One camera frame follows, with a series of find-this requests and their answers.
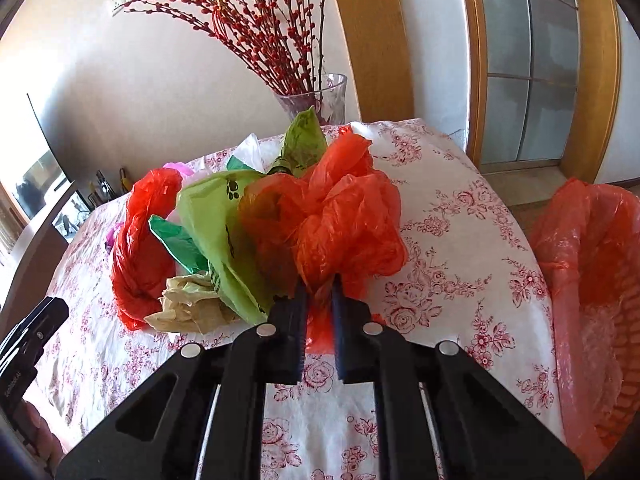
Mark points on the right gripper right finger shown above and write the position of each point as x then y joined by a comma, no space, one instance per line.
438,413

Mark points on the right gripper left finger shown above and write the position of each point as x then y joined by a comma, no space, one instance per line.
200,414

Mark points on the beige plastic bag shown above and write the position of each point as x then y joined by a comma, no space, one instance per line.
190,304

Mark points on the orange plastic bag front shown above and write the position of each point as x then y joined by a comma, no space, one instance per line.
141,264

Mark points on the orange plastic bag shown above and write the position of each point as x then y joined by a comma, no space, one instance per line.
141,264
340,218

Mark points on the dark green plastic bag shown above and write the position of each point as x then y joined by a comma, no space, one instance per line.
180,244

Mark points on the light green plastic bag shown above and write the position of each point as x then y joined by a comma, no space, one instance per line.
241,287

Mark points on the orange plastic bag back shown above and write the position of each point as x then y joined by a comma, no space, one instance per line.
340,218

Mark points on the large clear plastic bag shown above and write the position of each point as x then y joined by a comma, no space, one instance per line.
252,153

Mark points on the orange lined trash basket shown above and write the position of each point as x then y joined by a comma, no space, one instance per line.
586,243

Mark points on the person's left hand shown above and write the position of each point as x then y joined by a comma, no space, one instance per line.
48,446

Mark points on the dark wooden tv cabinet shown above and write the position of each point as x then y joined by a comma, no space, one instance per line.
33,261

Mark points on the floral white pink tablecloth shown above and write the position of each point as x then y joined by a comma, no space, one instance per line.
470,277

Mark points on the clutter items beside cabinet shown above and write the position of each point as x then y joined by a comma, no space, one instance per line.
77,209

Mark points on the black flat television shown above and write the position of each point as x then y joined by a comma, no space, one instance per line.
30,173

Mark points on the clear glass vase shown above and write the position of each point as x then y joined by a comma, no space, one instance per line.
328,102

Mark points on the wooden framed glass door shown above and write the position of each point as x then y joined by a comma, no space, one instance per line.
545,83

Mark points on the red berry branches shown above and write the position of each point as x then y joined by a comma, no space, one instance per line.
280,41

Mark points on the white wall socket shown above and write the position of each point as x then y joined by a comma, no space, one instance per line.
117,5

